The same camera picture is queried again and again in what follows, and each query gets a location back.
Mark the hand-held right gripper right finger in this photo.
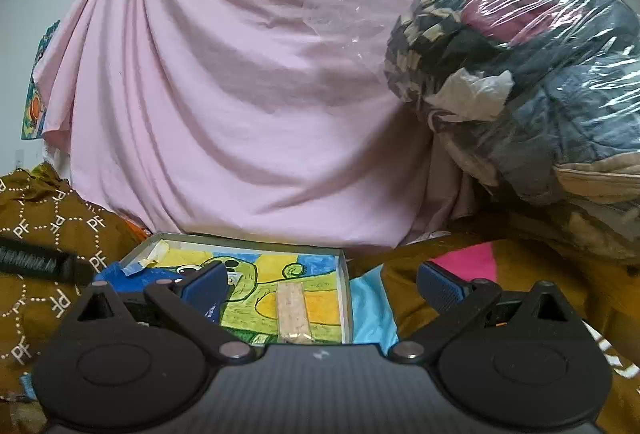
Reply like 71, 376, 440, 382
389, 261, 584, 362

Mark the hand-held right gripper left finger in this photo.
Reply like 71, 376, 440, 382
67, 263, 254, 362

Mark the beige wafer bar packet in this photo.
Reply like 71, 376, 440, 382
275, 281, 314, 345

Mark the shallow grey cardboard box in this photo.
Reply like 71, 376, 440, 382
117, 231, 354, 348

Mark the brown patterned cloth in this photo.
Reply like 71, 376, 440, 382
0, 163, 151, 417

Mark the crayon drawing paper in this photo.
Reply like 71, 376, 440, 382
145, 241, 346, 345

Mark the pink hanging sheet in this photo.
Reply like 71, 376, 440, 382
32, 0, 531, 251

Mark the clear plastic bag of clothes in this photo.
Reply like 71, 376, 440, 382
382, 0, 640, 265

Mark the colourful wall poster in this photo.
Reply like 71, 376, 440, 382
20, 19, 62, 141

